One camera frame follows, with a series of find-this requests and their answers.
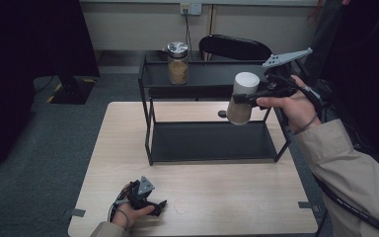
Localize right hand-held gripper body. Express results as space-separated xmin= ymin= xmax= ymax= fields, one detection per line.
xmin=259 ymin=46 xmax=314 ymax=99

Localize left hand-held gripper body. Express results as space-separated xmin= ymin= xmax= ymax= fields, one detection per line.
xmin=126 ymin=175 xmax=155 ymax=209

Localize jar with white lid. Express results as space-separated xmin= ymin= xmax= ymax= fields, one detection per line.
xmin=225 ymin=71 xmax=262 ymax=126

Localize black metal two-tier rack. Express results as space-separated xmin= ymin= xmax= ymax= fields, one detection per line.
xmin=137 ymin=51 xmax=310 ymax=167

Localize glass jar with silver lid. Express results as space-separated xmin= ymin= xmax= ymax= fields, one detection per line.
xmin=166 ymin=40 xmax=190 ymax=86

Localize person's left hand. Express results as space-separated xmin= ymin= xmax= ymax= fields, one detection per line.
xmin=111 ymin=184 xmax=156 ymax=230

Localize person's right hand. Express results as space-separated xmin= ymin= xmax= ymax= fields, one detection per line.
xmin=256 ymin=74 xmax=322 ymax=134

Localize black chair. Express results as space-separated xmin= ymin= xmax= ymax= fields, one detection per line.
xmin=198 ymin=34 xmax=273 ymax=61

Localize grey tape strip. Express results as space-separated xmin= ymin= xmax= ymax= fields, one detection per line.
xmin=63 ymin=207 xmax=87 ymax=218

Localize dark curtain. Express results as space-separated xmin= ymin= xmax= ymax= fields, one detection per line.
xmin=0 ymin=0 xmax=101 ymax=176
xmin=320 ymin=0 xmax=379 ymax=181

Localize black stand base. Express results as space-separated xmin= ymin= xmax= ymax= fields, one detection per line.
xmin=46 ymin=75 xmax=97 ymax=106

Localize left hand-held gripper cable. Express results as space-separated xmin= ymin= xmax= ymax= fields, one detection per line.
xmin=107 ymin=183 xmax=136 ymax=223

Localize hand-held gripper cable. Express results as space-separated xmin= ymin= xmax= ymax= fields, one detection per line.
xmin=289 ymin=76 xmax=379 ymax=237
xmin=107 ymin=183 xmax=136 ymax=223

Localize wooden strip on wall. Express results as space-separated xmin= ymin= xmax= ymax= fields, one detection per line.
xmin=203 ymin=4 xmax=217 ymax=62

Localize black cables from wall socket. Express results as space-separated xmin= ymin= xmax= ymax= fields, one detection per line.
xmin=184 ymin=9 xmax=194 ymax=62

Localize white wall socket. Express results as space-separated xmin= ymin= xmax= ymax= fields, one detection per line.
xmin=180 ymin=2 xmax=202 ymax=17

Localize right hand-held gripper cable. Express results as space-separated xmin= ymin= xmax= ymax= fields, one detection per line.
xmin=289 ymin=76 xmax=379 ymax=237

